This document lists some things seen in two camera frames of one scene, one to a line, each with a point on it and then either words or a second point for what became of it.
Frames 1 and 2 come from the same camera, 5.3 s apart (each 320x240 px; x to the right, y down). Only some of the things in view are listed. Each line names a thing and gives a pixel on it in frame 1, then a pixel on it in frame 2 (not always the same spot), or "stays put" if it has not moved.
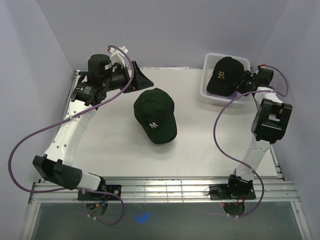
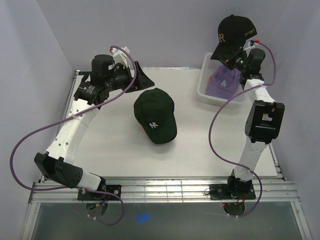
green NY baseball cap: x=154 y=110 stays put
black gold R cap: x=227 y=75 -> x=233 y=31
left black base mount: x=88 y=195 stays put
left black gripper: x=139 y=81 stays put
